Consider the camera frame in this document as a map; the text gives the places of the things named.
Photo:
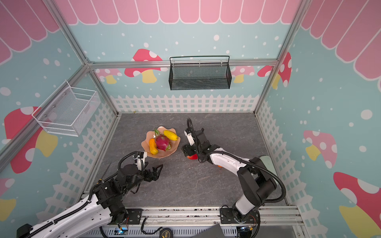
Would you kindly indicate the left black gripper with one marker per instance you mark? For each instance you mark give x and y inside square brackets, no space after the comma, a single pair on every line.
[156,175]

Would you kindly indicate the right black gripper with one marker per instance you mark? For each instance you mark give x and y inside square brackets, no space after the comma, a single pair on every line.
[192,149]

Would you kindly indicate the red strawberry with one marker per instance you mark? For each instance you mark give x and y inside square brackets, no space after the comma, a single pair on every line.
[193,157]

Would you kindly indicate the orange yellow mango fruit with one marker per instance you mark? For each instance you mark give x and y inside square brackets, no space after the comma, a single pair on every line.
[153,147]

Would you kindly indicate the pink dragon fruit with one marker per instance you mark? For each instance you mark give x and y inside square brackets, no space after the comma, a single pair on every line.
[162,142]

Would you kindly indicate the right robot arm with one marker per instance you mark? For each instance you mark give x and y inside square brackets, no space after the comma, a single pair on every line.
[259,182]

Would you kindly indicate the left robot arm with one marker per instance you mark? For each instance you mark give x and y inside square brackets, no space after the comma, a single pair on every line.
[102,206]

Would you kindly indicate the pink scalloped fruit bowl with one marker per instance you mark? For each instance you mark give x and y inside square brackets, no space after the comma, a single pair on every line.
[161,154]

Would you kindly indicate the black round tape roll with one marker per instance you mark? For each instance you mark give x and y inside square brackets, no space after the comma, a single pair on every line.
[166,233]

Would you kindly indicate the pale green cylinder object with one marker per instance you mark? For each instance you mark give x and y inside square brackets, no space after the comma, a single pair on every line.
[268,164]

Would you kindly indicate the dark grey flat panel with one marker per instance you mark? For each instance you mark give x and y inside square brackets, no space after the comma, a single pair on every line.
[208,232]

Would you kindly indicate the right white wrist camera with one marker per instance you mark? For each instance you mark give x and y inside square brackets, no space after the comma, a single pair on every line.
[189,136]

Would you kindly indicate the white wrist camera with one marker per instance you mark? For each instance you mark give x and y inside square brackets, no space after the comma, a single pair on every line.
[189,136]
[139,159]

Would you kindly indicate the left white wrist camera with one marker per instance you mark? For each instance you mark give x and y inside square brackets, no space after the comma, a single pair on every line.
[139,159]

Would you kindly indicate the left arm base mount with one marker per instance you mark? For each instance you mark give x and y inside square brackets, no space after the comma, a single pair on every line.
[131,216]

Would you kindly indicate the black mesh wall basket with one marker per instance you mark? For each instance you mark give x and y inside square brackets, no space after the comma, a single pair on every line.
[200,73]

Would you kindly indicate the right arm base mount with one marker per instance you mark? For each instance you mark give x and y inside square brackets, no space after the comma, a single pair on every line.
[233,216]

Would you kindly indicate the aluminium front rail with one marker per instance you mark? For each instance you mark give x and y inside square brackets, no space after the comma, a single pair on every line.
[209,215]

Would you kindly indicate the white wire wall basket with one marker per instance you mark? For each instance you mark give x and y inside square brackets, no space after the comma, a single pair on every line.
[67,111]

